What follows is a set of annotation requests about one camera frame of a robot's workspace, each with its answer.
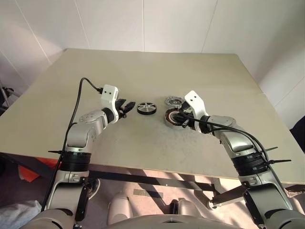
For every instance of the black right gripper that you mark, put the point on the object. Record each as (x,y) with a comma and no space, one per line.
(190,122)

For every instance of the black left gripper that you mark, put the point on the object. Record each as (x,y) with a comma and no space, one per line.
(119,108)

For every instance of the black spoked rotor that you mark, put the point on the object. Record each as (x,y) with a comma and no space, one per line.
(146,108)

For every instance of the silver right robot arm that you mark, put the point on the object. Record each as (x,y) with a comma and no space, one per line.
(238,143)

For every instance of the white round table foot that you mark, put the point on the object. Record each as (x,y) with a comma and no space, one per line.
(94,188)

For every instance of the beige right robot thigh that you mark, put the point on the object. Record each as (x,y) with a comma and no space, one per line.
(189,207)

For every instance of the beige robot thigh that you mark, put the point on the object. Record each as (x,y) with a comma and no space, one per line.
(189,207)
(119,205)

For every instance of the beige left robot thigh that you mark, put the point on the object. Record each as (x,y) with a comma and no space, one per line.
(119,205)

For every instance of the grey robot torso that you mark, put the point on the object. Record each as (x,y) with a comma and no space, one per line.
(155,221)

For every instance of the orange floor object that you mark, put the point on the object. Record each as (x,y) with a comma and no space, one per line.
(26,174)

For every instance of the dark blue chair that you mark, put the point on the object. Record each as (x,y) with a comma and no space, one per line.
(300,136)

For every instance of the metal tripod stand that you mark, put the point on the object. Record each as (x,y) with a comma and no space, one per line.
(4,95)

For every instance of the grey cloth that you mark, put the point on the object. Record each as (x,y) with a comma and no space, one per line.
(16,214)

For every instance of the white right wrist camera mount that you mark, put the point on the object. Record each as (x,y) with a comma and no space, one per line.
(194,100)

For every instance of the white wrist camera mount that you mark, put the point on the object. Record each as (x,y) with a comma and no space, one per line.
(194,100)
(108,93)

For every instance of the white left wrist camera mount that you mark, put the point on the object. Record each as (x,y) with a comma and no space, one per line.
(108,93)

